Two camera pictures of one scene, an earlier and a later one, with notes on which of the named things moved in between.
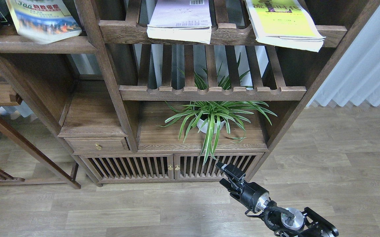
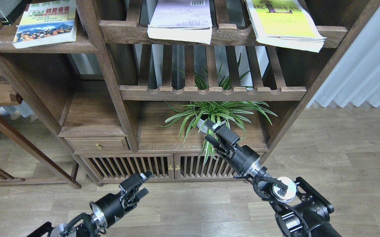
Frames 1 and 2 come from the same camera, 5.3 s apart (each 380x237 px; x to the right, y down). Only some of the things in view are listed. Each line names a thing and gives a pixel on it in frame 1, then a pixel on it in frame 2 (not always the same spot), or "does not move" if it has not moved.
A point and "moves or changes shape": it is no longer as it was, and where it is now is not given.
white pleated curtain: [370, 69] does not move
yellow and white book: [285, 23] does not move
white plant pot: [204, 127] does not move
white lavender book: [186, 20] does not move
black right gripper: [249, 194] -> [244, 160]
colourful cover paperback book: [43, 21] moves or changes shape
